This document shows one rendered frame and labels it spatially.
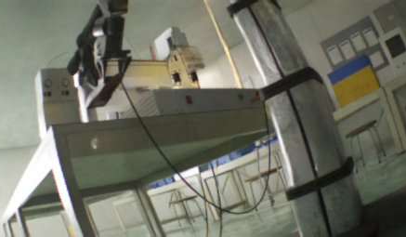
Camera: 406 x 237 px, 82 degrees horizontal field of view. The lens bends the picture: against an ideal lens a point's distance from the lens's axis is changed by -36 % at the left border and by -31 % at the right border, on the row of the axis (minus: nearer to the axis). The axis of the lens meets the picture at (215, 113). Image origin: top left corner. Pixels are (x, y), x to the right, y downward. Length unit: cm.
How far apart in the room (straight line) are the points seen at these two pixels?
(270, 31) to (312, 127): 21
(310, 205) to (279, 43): 33
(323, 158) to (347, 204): 12
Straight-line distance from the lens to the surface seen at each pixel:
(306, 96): 62
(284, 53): 65
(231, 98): 134
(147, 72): 171
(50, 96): 142
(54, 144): 78
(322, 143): 61
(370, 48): 514
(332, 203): 62
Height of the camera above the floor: 50
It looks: 12 degrees up
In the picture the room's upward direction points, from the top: 20 degrees counter-clockwise
